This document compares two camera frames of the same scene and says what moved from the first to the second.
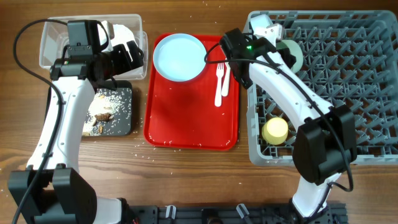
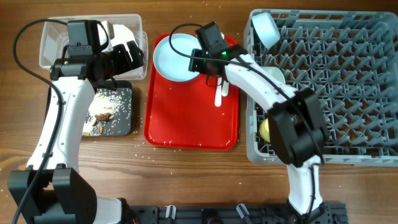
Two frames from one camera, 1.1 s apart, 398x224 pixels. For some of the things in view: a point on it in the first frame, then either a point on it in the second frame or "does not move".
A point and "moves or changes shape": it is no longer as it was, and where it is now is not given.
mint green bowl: x=295 y=49 moves or changes shape
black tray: x=109 y=112 does not move
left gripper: x=125 y=63 does not move
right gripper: x=289 y=61 → x=198 y=63
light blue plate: x=179 y=57 does not move
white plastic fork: x=219 y=72 does not move
